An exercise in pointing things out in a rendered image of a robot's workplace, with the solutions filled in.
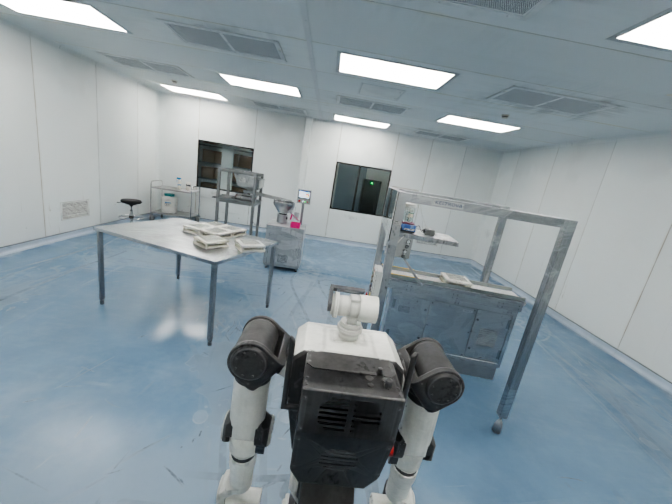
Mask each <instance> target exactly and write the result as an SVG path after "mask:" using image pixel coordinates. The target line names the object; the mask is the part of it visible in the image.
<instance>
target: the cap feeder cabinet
mask: <svg viewBox="0 0 672 504"><path fill-rule="evenodd" d="M276 221H277V220H275V219H272V220H271V221H270V222H268V223H267V224H266V225H267V228H266V237H265V239H269V240H273V241H277V242H279V245H276V251H275V260H274V266H279V267H285V268H292V269H295V270H297V269H298V268H299V266H300V263H301V260H302V254H303V247H304V239H305V232H306V226H307V224H302V225H300V228H299V229H297V228H290V224H291V222H288V221H287V222H288V223H282V224H281V223H279V222H276ZM270 257H271V247H270V248H267V249H265V253H264V257H263V263H264V264H265V265H270Z"/></svg>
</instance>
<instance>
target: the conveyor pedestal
mask: <svg viewBox="0 0 672 504"><path fill-rule="evenodd" d="M397 290H398V289H392V288H389V293H388V297H387V302H386V307H385V311H384V316H383V320H382V325H381V330H380V331H381V332H386V333H387V334H388V336H389V337H390V338H391V339H392V340H393V343H394V345H395V348H396V351H397V350H398V349H400V348H402V347H404V346H406V345H408V344H410V343H412V342H414V341H416V340H418V339H420V338H424V337H429V338H433V339H435V340H437V341H438V342H439V343H440V344H441V346H442V347H443V350H444V353H445V354H446V356H447V358H448V359H449V361H450V362H451V364H452V366H453V367H454V369H455V370H456V371H457V372H458V373H460V374H465V375H470V376H475V377H480V378H485V379H490V380H493V378H494V375H495V372H496V369H497V368H500V365H501V362H502V359H503V356H504V353H505V350H506V347H507V344H508V341H509V338H510V335H511V332H512V329H513V326H514V323H515V320H516V317H517V315H518V312H517V311H513V312H512V315H509V314H506V313H507V310H506V309H500V308H495V307H490V306H484V305H479V304H473V303H468V302H463V301H460V303H459V305H455V304H454V302H455V300H452V299H446V298H441V297H435V296H430V295H425V294H419V293H414V292H408V291H402V294H397Z"/></svg>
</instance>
